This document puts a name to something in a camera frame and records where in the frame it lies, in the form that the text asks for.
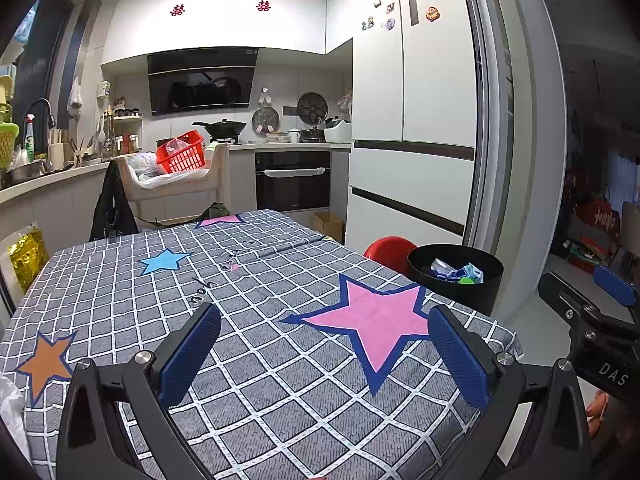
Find white baby chair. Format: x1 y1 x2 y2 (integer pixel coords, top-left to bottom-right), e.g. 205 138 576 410
116 142 232 221

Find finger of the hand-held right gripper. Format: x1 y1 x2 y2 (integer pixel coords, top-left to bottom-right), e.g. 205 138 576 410
594 265 639 329
539 271 602 332

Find grey checked star tablecloth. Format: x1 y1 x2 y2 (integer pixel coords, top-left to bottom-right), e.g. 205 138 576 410
0 209 521 480

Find steel basin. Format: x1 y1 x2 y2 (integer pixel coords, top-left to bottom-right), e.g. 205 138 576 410
7 160 51 183

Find cardboard box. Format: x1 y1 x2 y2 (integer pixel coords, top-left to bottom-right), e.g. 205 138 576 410
313 211 346 245

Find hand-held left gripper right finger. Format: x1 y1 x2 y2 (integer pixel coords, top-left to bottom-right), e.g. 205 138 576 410
427 305 593 480

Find white wall cabinets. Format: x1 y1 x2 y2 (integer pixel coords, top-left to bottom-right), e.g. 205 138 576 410
100 0 353 66

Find red printed cartons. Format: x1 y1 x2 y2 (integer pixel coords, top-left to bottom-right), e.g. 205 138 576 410
565 165 623 271

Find black round trivet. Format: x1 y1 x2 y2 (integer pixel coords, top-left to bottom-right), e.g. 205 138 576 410
297 92 329 123

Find green plastic colander basket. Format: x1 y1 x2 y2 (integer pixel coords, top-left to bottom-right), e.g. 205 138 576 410
0 122 21 168

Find red plastic stool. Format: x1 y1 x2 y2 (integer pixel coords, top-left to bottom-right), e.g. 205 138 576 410
363 236 418 271

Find black hanging bag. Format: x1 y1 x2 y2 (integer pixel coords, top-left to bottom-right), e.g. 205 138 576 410
89 160 140 242

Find white refrigerator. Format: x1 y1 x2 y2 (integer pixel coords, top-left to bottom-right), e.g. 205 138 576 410
346 0 481 256

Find black range hood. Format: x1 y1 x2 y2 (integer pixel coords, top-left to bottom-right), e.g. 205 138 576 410
147 46 261 117

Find white kitchen counter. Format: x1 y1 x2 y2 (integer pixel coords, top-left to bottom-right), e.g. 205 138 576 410
0 141 353 241

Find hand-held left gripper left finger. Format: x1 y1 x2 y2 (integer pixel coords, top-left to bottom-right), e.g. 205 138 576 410
56 302 222 480

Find person's right hand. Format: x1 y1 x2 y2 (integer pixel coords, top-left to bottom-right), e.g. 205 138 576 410
585 391 610 436

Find white tissue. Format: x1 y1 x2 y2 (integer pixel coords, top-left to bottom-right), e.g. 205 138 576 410
0 375 26 441

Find black trash bin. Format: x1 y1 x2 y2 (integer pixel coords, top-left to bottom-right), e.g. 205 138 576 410
407 244 503 317

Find black built-in oven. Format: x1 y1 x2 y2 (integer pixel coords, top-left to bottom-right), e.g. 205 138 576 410
255 151 332 213

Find white rice cooker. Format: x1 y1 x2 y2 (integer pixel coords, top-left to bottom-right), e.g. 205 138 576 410
324 119 352 143

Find black kitchen faucet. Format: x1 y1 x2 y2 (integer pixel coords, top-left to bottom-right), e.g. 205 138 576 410
22 99 56 158

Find hanging white plastic bag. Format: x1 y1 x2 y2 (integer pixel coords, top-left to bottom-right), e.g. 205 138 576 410
67 77 83 121

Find beige utensil holder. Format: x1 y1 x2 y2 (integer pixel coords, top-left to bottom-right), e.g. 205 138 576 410
47 130 66 171

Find black wok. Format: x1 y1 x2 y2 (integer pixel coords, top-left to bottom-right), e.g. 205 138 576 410
192 119 248 140

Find gold foil bag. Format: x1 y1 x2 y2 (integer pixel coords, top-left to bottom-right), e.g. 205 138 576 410
7 227 50 293

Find grey round steamer rack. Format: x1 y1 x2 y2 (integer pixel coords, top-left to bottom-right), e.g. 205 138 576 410
251 107 279 135

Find white spice rack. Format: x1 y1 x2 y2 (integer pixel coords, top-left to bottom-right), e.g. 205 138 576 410
112 105 146 156

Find red plastic basket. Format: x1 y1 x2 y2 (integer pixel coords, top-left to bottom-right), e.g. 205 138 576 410
156 130 208 173

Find grey door frame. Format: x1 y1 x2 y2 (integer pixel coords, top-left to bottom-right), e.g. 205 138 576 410
467 0 571 321

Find blue white wrapper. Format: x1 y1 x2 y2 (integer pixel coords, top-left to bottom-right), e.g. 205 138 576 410
431 258 483 283

